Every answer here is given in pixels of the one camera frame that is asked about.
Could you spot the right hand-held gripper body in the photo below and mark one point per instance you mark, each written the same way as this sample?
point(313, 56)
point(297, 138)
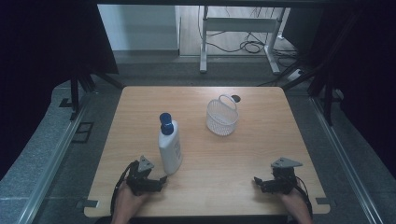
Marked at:
point(284, 175)

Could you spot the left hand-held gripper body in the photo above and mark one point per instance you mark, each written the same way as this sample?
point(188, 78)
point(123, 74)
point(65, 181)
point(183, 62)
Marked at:
point(144, 174)

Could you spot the white bottle with blue cap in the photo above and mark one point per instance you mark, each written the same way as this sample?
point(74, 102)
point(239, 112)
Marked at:
point(169, 146)

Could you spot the person's right hand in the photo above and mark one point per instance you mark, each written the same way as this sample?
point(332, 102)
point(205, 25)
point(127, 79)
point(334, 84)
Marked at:
point(292, 200)

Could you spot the person's left hand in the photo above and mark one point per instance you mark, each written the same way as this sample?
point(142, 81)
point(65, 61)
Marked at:
point(129, 197)

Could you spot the dark round table grommet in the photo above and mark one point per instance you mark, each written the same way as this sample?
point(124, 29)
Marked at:
point(236, 98)

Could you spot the black tripod stand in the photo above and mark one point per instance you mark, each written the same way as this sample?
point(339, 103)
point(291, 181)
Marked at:
point(327, 93)
point(74, 93)

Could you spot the white power strip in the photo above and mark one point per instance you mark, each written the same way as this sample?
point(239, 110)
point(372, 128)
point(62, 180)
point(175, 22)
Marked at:
point(295, 74)

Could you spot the black curtain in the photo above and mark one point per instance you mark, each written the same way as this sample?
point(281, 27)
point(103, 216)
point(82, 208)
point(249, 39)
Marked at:
point(40, 62)
point(367, 62)

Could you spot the aluminium floor rail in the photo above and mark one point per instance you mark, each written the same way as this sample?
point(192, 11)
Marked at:
point(345, 155)
point(53, 161)

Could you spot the white metal desk frame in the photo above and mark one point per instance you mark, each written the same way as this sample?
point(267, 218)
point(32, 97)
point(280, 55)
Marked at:
point(241, 24)

